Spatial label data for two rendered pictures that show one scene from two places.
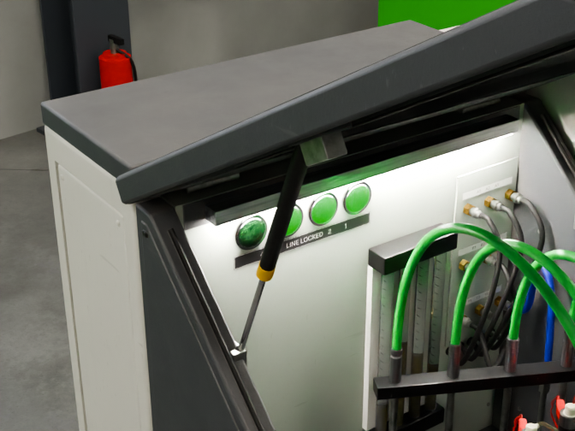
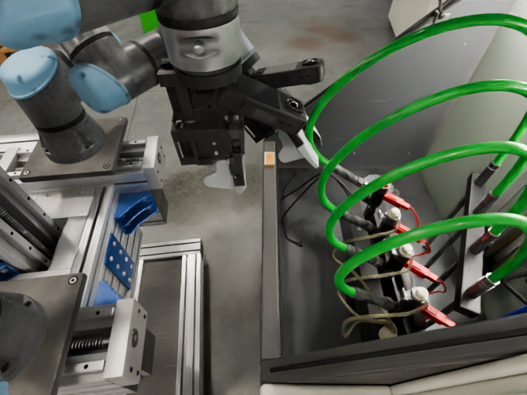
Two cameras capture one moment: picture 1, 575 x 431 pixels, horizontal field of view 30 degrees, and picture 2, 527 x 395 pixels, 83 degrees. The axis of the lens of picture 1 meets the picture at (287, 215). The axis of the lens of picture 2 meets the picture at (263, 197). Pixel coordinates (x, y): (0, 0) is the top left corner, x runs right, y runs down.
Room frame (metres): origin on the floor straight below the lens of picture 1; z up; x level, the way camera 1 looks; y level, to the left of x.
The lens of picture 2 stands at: (1.19, -0.77, 1.57)
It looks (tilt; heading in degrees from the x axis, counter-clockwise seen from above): 51 degrees down; 125
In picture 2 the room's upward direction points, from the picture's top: straight up
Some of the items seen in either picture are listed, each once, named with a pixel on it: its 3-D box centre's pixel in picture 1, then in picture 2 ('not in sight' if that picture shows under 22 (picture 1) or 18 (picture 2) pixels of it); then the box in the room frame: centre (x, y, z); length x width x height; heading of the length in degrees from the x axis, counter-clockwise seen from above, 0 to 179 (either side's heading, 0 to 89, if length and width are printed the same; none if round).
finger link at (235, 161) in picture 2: not in sight; (235, 158); (1.00, -0.55, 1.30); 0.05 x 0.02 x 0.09; 129
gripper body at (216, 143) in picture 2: not in sight; (209, 110); (0.96, -0.55, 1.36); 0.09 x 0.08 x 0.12; 39
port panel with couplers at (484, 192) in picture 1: (487, 257); not in sight; (1.51, -0.32, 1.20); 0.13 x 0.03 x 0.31; 125
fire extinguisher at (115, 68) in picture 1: (119, 91); not in sight; (4.76, 0.79, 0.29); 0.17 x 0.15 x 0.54; 132
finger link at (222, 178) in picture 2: not in sight; (224, 180); (0.98, -0.56, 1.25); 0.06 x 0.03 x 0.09; 39
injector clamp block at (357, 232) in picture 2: not in sight; (371, 274); (1.22, -0.37, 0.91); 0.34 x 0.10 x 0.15; 125
